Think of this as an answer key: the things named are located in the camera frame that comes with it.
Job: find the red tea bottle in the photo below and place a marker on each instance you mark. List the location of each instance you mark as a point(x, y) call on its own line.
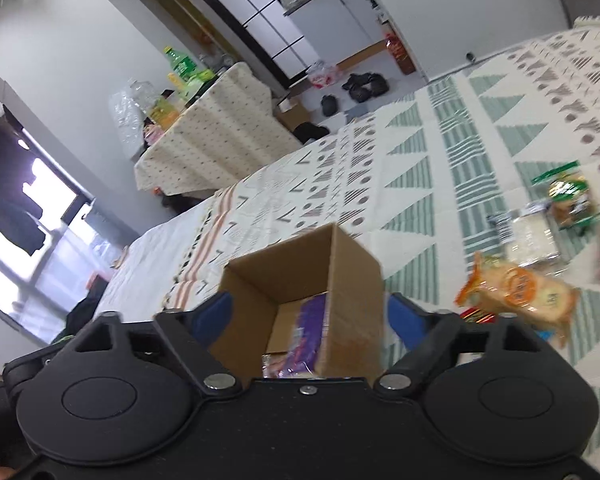
point(399, 52)

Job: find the small cardboard carton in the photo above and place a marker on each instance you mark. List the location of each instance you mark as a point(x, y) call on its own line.
point(290, 116)

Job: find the black framed glass door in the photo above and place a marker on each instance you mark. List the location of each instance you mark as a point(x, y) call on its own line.
point(260, 15)

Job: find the black bag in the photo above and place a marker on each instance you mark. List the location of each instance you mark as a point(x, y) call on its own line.
point(311, 132)

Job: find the round table with dotted tablecloth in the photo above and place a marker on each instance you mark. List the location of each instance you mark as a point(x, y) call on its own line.
point(220, 130)

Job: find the green biscuit packet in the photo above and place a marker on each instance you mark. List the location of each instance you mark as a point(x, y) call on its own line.
point(570, 195)

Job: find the orange-red candy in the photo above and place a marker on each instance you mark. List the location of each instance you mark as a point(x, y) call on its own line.
point(477, 316)

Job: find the black shoe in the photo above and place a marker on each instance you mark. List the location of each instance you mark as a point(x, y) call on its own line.
point(361, 94)
point(357, 81)
point(379, 86)
point(328, 105)

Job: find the pink box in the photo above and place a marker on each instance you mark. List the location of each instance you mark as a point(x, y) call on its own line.
point(152, 135)

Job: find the white bed sheet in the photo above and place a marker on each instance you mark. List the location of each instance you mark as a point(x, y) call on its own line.
point(155, 260)

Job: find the light green pack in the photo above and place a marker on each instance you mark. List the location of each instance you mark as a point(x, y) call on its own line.
point(199, 81)

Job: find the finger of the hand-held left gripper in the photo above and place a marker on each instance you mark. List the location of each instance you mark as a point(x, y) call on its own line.
point(30, 367)

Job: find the grey kitchen cabinet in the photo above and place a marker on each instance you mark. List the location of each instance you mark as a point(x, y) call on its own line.
point(345, 15)

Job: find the pink water bottle pack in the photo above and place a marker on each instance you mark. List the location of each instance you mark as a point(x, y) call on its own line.
point(322, 74)

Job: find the small grey fan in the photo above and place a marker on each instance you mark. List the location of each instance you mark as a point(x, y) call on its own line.
point(225, 59)

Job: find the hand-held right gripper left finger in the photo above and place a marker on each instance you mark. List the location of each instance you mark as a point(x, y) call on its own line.
point(212, 317)

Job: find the green soda bottle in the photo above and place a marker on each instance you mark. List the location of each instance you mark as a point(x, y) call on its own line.
point(180, 65)

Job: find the slim yellow bottle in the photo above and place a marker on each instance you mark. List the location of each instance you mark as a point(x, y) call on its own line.
point(176, 82)

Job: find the purple wafer packet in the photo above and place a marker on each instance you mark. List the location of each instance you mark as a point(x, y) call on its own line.
point(310, 330)

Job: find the white bubble wrap sheet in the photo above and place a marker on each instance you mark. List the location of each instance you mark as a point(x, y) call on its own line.
point(127, 115)

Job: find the orange cracker packet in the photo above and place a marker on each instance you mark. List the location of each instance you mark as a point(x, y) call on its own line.
point(520, 290)

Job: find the patterned printed blanket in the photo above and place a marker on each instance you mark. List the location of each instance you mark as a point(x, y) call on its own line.
point(430, 160)

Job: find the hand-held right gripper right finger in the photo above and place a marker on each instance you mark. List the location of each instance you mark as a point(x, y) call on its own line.
point(407, 317)

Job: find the yellow oil bottle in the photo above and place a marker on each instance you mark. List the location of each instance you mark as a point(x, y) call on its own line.
point(164, 115)

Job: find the dark hanging clothes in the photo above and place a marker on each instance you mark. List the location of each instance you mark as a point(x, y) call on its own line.
point(5, 185)

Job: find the clear white snack packet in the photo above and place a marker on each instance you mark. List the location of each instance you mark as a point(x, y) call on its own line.
point(530, 235)

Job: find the large window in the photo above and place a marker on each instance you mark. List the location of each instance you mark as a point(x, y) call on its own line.
point(40, 270)

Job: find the brown cardboard box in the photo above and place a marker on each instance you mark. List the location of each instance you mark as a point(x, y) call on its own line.
point(350, 310)

